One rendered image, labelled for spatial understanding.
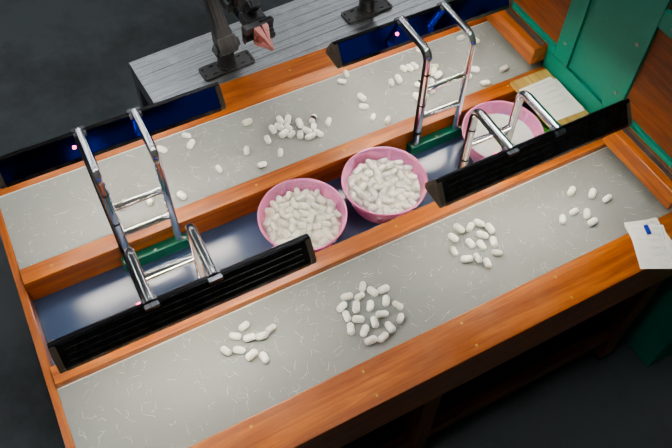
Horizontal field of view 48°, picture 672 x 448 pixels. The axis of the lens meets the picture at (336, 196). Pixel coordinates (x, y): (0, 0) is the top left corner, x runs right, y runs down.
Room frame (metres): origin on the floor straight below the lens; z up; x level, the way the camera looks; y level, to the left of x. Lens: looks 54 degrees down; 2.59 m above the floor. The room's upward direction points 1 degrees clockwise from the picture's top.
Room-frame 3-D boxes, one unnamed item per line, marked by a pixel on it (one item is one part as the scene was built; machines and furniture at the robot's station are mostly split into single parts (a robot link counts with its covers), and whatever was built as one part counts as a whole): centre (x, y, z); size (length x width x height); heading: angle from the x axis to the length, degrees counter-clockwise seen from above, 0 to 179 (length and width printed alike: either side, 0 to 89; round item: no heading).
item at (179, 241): (1.24, 0.57, 0.90); 0.20 x 0.19 x 0.45; 118
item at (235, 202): (1.47, 0.07, 0.71); 1.81 x 0.06 x 0.11; 118
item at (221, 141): (1.62, 0.16, 0.73); 1.81 x 0.30 x 0.02; 118
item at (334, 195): (1.27, 0.10, 0.72); 0.27 x 0.27 x 0.10
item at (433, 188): (1.28, -0.52, 1.08); 0.62 x 0.08 x 0.07; 118
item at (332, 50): (1.78, -0.25, 1.08); 0.62 x 0.08 x 0.07; 118
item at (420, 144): (1.70, -0.29, 0.90); 0.20 x 0.19 x 0.45; 118
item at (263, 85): (1.81, 0.26, 0.67); 1.81 x 0.12 x 0.19; 118
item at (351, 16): (2.30, -0.10, 0.71); 0.20 x 0.07 x 0.08; 122
